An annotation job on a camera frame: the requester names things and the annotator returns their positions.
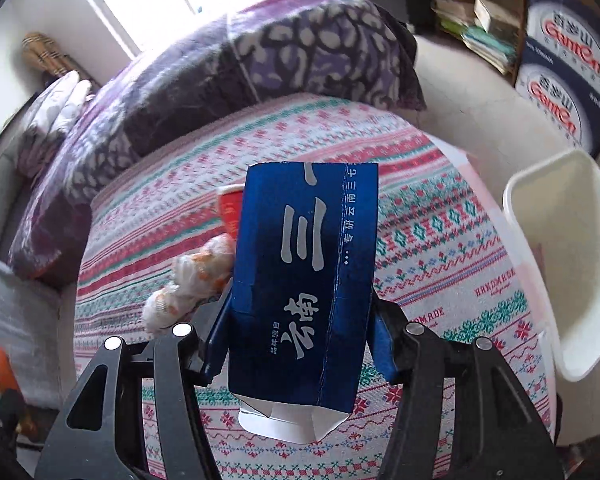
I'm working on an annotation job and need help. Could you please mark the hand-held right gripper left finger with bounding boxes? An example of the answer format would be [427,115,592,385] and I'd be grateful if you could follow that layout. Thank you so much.
[45,292,236,480]

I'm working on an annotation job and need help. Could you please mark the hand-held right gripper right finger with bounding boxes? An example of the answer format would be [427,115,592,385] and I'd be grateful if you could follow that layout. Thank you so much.
[370,292,566,480]

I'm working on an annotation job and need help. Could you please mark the blue carton box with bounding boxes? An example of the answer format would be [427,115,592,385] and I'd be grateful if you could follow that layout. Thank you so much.
[227,161,380,445]

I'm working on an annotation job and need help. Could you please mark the white plastic trash bin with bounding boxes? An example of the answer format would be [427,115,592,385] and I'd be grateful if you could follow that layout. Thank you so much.
[502,148,600,383]

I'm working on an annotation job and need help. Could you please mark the crumpled white orange tissue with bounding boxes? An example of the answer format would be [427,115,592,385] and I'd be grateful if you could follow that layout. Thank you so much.
[144,232,236,333]

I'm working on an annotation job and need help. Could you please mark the striped patterned tablecloth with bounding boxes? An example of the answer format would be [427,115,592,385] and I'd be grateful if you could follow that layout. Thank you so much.
[72,92,561,480]

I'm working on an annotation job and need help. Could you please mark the grey quilted cushion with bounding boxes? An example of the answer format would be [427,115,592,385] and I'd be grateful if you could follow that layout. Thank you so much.
[0,258,63,408]

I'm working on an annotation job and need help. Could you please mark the orange black object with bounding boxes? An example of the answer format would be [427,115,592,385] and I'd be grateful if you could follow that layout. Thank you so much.
[0,344,42,442]

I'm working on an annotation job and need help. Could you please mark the grey bed headboard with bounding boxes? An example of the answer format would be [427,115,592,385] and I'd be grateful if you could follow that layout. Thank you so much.
[0,95,37,261]

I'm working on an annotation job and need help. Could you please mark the purple patterned bed blanket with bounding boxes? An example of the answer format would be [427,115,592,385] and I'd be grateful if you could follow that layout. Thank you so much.
[7,0,428,288]

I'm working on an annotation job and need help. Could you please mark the stacked white pillows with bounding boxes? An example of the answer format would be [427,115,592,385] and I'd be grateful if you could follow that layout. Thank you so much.
[17,70,101,178]

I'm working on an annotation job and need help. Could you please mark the blue water bottle carton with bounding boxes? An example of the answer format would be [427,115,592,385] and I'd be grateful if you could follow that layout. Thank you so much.
[514,50,600,158]
[522,0,600,92]

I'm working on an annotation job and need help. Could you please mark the pile of books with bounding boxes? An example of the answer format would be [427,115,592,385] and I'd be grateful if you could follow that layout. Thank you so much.
[432,0,521,76]

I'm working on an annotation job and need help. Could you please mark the plaid cloth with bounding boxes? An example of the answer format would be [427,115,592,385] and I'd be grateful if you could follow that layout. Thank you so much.
[22,31,81,79]

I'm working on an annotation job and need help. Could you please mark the wooden bookshelf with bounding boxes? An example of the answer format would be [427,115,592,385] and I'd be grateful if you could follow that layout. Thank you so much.
[427,0,528,86]

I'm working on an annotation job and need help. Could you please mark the window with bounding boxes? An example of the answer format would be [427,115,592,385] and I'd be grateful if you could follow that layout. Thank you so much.
[75,0,241,57]

